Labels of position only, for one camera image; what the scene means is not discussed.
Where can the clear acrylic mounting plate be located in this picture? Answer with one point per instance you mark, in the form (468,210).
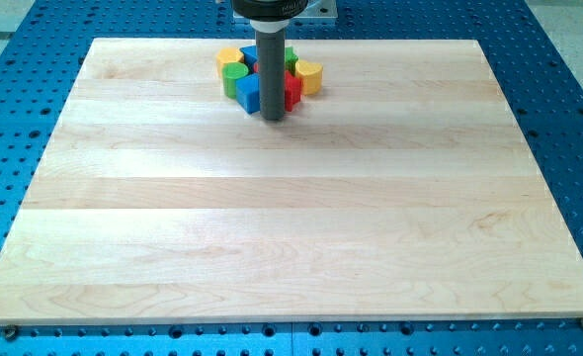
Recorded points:
(316,10)

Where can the green cylinder block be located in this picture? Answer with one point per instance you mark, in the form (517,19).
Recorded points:
(230,74)

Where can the yellow block back left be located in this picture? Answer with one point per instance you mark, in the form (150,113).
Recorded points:
(227,55)

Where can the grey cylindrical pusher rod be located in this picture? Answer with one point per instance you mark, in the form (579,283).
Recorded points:
(270,45)

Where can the black robot arm flange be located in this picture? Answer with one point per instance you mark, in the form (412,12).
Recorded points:
(268,10)

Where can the blue block back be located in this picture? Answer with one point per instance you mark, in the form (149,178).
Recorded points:
(250,56)

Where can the green block back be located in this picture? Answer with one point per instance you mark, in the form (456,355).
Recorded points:
(290,60)

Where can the blue cube block front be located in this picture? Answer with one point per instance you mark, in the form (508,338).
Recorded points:
(248,94)

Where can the yellow heart block right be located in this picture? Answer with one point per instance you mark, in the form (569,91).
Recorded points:
(310,75)

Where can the red block front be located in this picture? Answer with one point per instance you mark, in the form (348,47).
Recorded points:
(293,87)

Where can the bolt front left corner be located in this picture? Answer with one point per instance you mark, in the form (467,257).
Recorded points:
(10,332)

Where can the light wooden board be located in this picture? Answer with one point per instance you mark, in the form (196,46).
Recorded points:
(404,189)

